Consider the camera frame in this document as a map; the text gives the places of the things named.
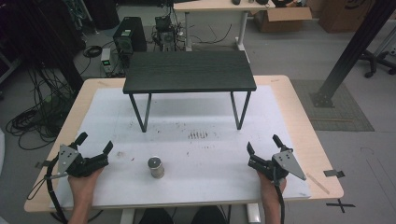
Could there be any large cardboard box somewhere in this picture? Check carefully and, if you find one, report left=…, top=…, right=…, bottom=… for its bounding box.
left=317, top=0, right=379, bottom=35

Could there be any bundle of black floor cables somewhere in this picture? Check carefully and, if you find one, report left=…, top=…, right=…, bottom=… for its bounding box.
left=5, top=66, right=82, bottom=151

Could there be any open cardboard box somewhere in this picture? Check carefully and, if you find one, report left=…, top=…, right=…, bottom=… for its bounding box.
left=252, top=7, right=313, bottom=34

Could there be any wooden desk with white legs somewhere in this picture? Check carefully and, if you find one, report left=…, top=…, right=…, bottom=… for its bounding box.
left=173, top=0, right=276, bottom=52

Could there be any white table mat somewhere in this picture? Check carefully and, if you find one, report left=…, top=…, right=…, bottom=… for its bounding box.
left=49, top=84, right=312, bottom=210

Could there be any small white power supply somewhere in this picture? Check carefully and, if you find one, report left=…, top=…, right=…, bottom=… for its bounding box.
left=100, top=48, right=112, bottom=75

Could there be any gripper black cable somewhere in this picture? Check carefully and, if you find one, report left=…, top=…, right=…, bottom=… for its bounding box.
left=26, top=155, right=69, bottom=224
left=273, top=176, right=287, bottom=224

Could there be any black metal stand post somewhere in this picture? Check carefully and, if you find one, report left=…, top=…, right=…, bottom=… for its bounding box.
left=309, top=0, right=396, bottom=109

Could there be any black office chair base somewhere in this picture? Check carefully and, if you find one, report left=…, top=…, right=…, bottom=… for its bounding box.
left=358, top=49, right=396, bottom=79

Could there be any black computer tower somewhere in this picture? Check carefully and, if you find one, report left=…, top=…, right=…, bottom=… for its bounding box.
left=112, top=16, right=148, bottom=63

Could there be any black electronics box with cables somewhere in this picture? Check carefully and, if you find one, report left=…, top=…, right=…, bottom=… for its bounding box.
left=151, top=15, right=177, bottom=52

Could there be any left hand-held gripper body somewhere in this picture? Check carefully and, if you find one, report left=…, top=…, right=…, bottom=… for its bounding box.
left=56, top=142, right=110, bottom=178

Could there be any grey floor mat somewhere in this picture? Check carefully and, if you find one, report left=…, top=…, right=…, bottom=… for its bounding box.
left=290, top=78, right=375, bottom=133

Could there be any person's right hand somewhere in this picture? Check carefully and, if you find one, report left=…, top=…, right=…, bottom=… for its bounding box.
left=257, top=170, right=288, bottom=203

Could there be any black tape strip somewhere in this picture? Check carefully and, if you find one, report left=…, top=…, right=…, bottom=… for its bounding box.
left=322, top=169, right=346, bottom=179

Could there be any silver metal cylinder weight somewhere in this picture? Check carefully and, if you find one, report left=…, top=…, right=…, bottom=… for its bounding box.
left=147, top=156, right=165, bottom=179

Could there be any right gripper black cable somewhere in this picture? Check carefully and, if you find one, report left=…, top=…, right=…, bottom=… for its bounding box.
left=273, top=176, right=287, bottom=224

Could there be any person's left hand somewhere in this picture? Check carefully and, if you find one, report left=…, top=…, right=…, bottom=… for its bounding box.
left=67, top=167, right=105, bottom=200

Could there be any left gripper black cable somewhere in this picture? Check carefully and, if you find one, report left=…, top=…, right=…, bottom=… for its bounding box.
left=26, top=155, right=69, bottom=224

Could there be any black shelf riser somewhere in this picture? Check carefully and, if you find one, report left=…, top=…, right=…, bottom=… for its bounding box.
left=122, top=50, right=258, bottom=133

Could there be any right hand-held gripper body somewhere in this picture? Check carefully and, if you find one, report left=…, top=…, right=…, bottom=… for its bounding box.
left=247, top=148, right=307, bottom=187

